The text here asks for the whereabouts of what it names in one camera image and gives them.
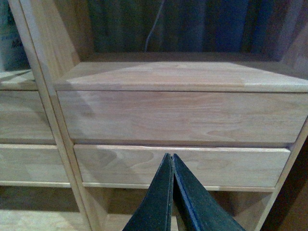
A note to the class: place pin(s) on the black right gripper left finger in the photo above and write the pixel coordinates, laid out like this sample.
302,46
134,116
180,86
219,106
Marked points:
155,211

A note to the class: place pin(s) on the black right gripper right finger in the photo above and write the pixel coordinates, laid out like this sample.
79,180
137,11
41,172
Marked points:
197,208

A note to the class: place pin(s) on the white illustrated paperback book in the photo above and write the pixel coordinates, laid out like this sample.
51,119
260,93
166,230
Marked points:
12,53

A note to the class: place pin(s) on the lower wooden drawer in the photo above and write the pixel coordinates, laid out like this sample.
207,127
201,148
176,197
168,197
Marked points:
135,166

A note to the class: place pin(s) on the wooden drawer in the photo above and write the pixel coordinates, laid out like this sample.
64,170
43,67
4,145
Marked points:
154,117
135,166

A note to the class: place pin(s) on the light wooden bookshelf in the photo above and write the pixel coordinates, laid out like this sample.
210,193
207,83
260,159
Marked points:
36,148

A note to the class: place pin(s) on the upper wooden drawer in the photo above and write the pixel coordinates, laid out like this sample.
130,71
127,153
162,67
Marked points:
154,117

